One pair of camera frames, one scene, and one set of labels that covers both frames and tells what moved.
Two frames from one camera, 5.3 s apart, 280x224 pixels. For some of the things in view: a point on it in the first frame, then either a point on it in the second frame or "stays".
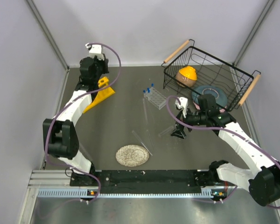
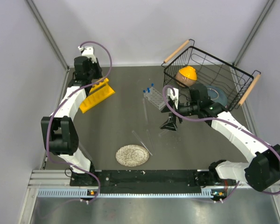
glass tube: x=142 y=142 stays
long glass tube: x=145 y=110 stays
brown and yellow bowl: x=187 y=75 stays
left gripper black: x=104 y=62 → x=96 y=65
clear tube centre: x=148 y=134 stays
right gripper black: x=179 y=131 → x=171 y=124
